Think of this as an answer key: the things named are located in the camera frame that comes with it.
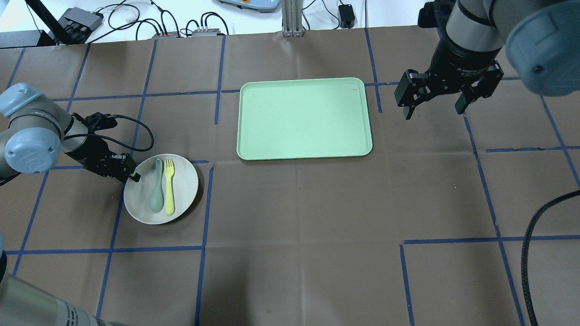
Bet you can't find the black power adapter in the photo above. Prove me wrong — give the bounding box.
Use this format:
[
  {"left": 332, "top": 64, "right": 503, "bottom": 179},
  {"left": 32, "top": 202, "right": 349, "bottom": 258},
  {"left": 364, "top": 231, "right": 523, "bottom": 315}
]
[{"left": 338, "top": 4, "right": 356, "bottom": 29}]

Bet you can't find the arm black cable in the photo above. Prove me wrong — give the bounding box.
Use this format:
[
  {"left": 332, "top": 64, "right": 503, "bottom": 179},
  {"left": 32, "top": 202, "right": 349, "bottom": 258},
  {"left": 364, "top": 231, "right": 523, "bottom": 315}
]
[
  {"left": 93, "top": 115, "right": 155, "bottom": 153},
  {"left": 521, "top": 189, "right": 580, "bottom": 326}
]

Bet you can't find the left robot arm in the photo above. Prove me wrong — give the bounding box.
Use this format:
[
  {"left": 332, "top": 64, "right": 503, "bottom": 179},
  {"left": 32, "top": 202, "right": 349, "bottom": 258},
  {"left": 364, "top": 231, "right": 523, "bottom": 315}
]
[{"left": 0, "top": 82, "right": 140, "bottom": 326}]

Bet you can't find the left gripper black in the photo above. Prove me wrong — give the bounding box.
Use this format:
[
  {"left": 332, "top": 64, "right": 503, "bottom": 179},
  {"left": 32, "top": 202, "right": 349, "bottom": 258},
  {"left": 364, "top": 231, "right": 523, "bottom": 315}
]
[{"left": 68, "top": 113, "right": 141, "bottom": 183}]

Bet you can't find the aluminium frame post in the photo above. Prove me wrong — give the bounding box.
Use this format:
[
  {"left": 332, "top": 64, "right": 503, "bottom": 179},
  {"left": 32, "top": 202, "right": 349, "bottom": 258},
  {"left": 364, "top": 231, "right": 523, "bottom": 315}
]
[{"left": 281, "top": 0, "right": 305, "bottom": 37}]

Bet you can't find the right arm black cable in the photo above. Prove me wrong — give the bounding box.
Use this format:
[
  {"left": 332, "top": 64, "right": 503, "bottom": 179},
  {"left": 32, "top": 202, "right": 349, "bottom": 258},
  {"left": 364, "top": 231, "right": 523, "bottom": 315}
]
[{"left": 521, "top": 189, "right": 580, "bottom": 326}]

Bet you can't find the grey-green plastic spoon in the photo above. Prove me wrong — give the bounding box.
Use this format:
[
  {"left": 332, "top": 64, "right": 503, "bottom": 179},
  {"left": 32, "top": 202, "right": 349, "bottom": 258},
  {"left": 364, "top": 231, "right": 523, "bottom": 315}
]
[{"left": 150, "top": 158, "right": 164, "bottom": 213}]

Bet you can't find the usb hub box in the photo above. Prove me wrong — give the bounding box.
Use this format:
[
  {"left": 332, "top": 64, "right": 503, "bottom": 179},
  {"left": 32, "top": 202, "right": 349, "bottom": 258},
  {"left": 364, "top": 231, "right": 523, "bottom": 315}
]
[{"left": 58, "top": 7, "right": 104, "bottom": 33}]

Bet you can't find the light green tray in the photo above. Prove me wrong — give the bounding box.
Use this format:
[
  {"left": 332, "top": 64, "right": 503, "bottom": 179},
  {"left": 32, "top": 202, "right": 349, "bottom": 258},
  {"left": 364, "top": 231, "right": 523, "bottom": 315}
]
[{"left": 237, "top": 77, "right": 373, "bottom": 161}]

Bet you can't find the yellow plastic fork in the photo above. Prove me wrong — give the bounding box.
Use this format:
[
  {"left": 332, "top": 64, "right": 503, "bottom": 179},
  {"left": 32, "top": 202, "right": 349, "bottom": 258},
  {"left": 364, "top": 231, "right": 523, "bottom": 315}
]
[{"left": 164, "top": 158, "right": 175, "bottom": 216}]

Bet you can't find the brown paper table cover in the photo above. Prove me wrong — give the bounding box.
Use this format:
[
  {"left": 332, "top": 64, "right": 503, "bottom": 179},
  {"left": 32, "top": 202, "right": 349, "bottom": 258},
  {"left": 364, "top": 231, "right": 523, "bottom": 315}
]
[{"left": 1, "top": 26, "right": 579, "bottom": 326}]

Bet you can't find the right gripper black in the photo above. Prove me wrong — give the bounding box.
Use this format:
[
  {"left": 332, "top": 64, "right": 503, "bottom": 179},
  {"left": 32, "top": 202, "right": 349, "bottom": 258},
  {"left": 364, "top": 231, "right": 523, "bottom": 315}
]
[{"left": 394, "top": 36, "right": 504, "bottom": 120}]

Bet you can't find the white round plate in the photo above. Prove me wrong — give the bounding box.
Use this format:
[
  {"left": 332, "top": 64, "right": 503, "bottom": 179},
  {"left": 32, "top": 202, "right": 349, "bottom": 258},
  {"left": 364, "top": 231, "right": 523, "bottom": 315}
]
[{"left": 123, "top": 154, "right": 199, "bottom": 225}]

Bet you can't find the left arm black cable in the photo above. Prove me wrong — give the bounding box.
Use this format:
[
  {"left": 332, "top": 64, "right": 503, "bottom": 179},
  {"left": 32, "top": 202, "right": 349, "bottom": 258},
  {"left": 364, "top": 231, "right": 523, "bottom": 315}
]
[{"left": 93, "top": 115, "right": 155, "bottom": 153}]

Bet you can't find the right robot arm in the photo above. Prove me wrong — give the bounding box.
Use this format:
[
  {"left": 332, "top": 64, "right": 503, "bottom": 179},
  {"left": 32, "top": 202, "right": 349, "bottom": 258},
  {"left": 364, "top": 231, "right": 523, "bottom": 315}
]
[{"left": 394, "top": 0, "right": 580, "bottom": 120}]

